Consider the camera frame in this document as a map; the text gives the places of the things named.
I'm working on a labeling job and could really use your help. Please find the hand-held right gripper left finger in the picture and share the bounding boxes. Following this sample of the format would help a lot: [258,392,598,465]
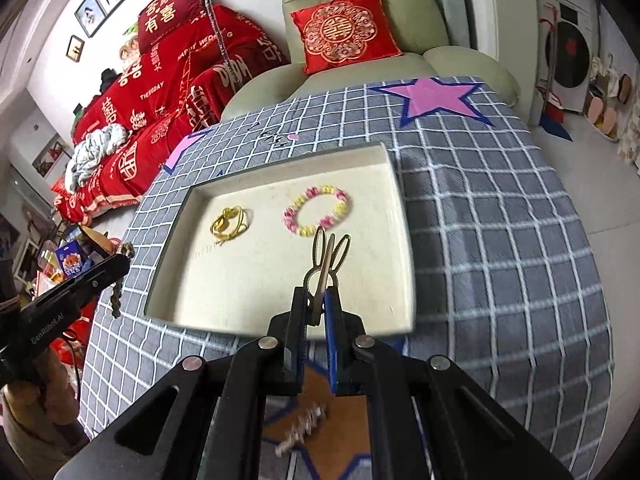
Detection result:
[52,287,308,480]

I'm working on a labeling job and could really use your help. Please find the red printed sofa blanket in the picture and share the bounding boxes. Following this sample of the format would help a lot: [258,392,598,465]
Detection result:
[52,0,291,226]

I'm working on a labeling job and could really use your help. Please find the grey jewelry tray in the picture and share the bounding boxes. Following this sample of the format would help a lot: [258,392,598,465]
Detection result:
[144,141,417,338]

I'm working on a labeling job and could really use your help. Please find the pink yellow bead bracelet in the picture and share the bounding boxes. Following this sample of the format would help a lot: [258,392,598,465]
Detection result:
[283,185,351,238]

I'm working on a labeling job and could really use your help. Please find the brown star patch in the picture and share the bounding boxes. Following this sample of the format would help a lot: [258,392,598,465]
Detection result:
[262,365,371,480]

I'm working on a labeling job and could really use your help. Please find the blue snack box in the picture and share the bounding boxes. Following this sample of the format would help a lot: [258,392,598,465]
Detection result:
[54,240,93,278]

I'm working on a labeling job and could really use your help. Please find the grey checked tablecloth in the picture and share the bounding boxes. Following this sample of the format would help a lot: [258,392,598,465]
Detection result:
[80,76,618,480]

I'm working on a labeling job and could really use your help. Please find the pink star patch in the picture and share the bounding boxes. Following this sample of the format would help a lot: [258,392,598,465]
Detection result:
[370,77,493,133]

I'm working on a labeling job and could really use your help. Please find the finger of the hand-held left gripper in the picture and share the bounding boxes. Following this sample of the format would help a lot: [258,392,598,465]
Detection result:
[20,254,132,320]

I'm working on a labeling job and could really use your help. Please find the small pink patch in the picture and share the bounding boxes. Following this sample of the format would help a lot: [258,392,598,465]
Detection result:
[162,127,216,176]

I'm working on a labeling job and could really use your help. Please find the brown bead bracelet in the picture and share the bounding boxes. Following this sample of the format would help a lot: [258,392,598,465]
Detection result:
[111,242,135,318]

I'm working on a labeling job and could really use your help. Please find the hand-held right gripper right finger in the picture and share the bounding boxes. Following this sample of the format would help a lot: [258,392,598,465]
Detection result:
[324,286,576,480]

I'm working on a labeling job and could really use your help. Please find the green armchair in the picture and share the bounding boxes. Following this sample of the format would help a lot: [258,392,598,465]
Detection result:
[220,0,521,123]

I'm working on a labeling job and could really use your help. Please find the gold bracelet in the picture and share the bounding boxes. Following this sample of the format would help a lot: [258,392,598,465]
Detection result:
[210,205,251,245]

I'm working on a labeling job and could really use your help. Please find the white washing machine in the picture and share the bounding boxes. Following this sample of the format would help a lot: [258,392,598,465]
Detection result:
[535,0,601,113]

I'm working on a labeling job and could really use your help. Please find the rack of pink slippers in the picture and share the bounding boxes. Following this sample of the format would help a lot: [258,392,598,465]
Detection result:
[582,55,640,161]

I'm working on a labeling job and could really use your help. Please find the white grey clothes heap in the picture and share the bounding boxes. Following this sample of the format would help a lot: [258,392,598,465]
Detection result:
[64,122,132,193]

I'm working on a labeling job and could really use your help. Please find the red embroidered cushion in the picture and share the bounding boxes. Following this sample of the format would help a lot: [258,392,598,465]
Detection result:
[290,0,403,76]

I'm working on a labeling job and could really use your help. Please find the person's left forearm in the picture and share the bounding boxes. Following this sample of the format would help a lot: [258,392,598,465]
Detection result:
[0,350,93,480]

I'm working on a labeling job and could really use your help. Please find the thin tripod pole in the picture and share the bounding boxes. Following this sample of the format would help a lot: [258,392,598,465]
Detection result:
[202,0,241,91]

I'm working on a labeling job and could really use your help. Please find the silver star hair clip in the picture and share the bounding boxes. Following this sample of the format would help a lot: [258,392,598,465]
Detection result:
[275,405,328,458]

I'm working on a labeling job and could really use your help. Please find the thin necklace pink pendant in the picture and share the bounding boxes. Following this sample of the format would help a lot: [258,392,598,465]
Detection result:
[247,119,301,150]

